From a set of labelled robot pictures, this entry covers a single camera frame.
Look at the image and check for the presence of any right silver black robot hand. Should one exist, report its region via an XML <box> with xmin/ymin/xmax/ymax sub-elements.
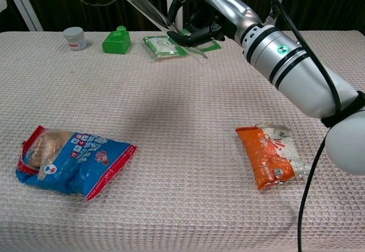
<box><xmin>167</xmin><ymin>0</ymin><xmax>262</xmax><ymax>49</ymax></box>

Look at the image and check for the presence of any small clear tube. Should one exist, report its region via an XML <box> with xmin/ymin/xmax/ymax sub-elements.
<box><xmin>121</xmin><ymin>0</ymin><xmax>209</xmax><ymax>65</ymax></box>

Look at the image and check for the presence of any small white lidded jar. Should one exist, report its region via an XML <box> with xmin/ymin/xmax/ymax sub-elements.
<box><xmin>63</xmin><ymin>26</ymin><xmax>88</xmax><ymax>52</ymax></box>

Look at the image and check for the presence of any green plastic building block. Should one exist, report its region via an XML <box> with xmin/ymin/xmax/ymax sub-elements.
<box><xmin>102</xmin><ymin>25</ymin><xmax>132</xmax><ymax>55</ymax></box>

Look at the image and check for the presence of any green and white packet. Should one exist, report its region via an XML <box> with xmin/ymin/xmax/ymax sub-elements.
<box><xmin>142</xmin><ymin>28</ymin><xmax>222</xmax><ymax>62</ymax></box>

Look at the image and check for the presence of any beige waffle tablecloth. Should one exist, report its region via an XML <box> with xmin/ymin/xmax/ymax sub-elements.
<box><xmin>0</xmin><ymin>30</ymin><xmax>365</xmax><ymax>252</ymax></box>

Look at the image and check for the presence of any orange and white rice bag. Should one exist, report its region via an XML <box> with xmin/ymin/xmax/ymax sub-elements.
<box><xmin>235</xmin><ymin>123</ymin><xmax>311</xmax><ymax>190</ymax></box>

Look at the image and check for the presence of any blue and red snack bag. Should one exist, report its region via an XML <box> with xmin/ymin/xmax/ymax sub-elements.
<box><xmin>14</xmin><ymin>125</ymin><xmax>137</xmax><ymax>202</ymax></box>

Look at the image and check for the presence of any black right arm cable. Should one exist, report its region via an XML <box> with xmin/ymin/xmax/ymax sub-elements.
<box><xmin>267</xmin><ymin>0</ymin><xmax>343</xmax><ymax>252</ymax></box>

